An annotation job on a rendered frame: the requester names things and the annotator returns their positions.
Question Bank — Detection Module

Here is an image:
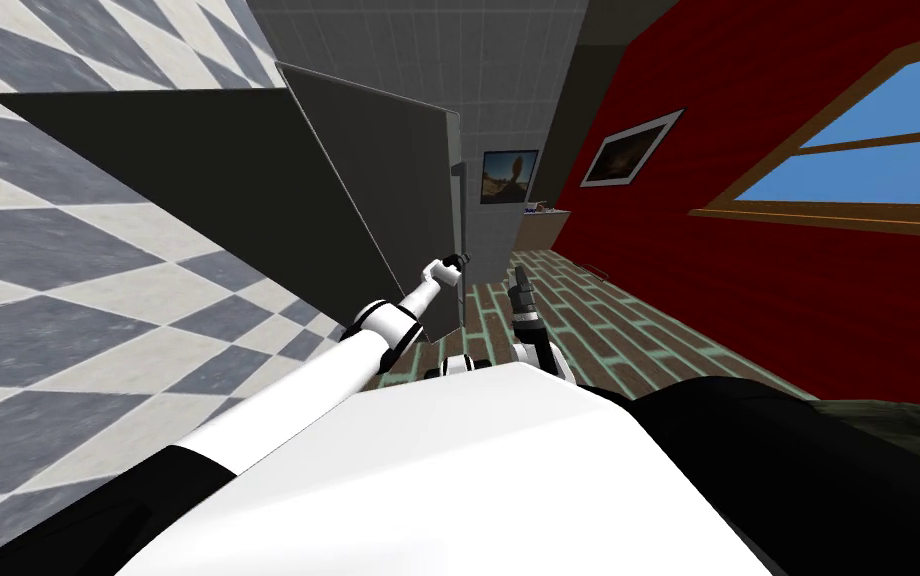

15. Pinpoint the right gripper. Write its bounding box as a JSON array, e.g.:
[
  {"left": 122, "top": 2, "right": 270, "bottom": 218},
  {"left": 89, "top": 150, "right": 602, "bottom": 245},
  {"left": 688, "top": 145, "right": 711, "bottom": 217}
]
[{"left": 507, "top": 265, "right": 544, "bottom": 327}]

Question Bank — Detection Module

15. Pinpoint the brown cabinet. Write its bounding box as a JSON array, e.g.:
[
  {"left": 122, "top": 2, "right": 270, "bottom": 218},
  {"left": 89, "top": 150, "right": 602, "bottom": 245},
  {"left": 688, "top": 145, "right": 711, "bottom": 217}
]
[{"left": 511, "top": 199, "right": 573, "bottom": 254}]

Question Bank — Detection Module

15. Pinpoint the grey door leaf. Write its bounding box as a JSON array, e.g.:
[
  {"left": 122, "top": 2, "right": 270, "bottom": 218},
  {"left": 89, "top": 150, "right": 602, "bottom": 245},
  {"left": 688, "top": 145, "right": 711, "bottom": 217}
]
[{"left": 274, "top": 61, "right": 463, "bottom": 346}]

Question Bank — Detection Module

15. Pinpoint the black framed landscape picture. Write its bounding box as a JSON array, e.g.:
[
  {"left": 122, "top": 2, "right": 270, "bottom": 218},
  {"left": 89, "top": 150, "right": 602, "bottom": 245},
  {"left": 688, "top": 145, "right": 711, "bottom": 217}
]
[{"left": 479, "top": 148, "right": 541, "bottom": 206}]

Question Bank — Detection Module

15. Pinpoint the white framed dark picture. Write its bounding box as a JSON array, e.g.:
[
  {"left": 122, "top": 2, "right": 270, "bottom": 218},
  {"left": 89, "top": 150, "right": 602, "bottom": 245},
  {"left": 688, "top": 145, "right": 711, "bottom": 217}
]
[{"left": 579, "top": 108, "right": 686, "bottom": 189}]

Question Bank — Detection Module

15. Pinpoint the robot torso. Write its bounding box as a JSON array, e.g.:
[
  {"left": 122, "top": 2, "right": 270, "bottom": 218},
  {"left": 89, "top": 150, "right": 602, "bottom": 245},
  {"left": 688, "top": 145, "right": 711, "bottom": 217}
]
[{"left": 114, "top": 355, "right": 775, "bottom": 576}]

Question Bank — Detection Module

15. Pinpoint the brown framed window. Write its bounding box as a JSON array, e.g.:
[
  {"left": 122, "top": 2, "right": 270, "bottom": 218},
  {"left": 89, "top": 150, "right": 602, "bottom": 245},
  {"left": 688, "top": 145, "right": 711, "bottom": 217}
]
[{"left": 687, "top": 23, "right": 920, "bottom": 241}]

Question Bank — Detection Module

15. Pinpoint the grey door handle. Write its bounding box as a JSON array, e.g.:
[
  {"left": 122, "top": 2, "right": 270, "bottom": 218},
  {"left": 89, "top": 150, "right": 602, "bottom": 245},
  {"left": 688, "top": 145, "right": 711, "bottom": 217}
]
[{"left": 449, "top": 160, "right": 469, "bottom": 257}]

